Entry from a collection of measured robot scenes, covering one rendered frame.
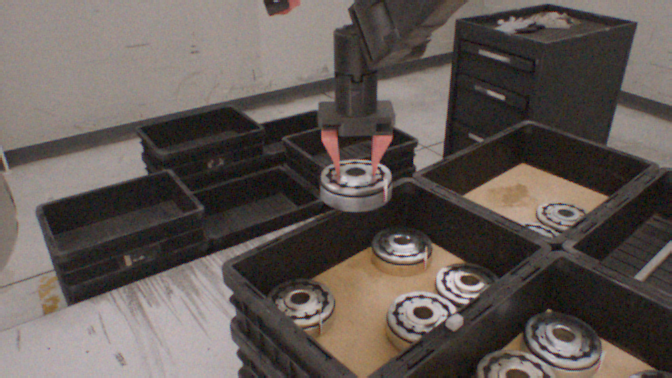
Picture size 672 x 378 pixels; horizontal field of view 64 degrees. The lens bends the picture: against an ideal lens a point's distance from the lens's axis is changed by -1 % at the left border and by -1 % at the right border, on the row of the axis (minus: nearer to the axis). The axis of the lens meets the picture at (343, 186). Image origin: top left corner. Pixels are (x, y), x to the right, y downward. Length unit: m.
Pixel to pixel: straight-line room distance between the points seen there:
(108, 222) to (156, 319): 0.77
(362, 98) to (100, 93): 2.89
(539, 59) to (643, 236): 1.11
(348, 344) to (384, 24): 0.44
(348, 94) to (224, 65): 3.02
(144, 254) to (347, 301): 0.84
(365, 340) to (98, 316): 0.54
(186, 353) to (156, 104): 2.74
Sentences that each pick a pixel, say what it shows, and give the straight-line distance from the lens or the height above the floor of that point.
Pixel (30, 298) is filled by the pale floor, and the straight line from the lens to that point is 2.45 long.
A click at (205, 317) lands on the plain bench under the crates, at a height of 0.70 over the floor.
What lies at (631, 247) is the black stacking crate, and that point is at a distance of 1.12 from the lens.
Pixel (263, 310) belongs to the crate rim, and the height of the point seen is 0.92.
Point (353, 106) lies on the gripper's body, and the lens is 0.72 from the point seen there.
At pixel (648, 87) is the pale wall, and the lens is 4.29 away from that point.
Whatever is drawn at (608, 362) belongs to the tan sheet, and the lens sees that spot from 0.86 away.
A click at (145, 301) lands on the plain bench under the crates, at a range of 1.13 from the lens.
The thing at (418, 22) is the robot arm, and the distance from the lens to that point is 0.60.
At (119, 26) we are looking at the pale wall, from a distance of 3.45.
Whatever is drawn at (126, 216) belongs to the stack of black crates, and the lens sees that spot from 1.83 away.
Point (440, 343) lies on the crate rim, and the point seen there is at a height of 0.93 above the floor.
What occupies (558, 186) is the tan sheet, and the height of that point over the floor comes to 0.83.
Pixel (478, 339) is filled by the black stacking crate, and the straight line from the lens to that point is 0.75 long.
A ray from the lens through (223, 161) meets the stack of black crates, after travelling 2.03.
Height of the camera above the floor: 1.41
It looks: 30 degrees down
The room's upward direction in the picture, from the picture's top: straight up
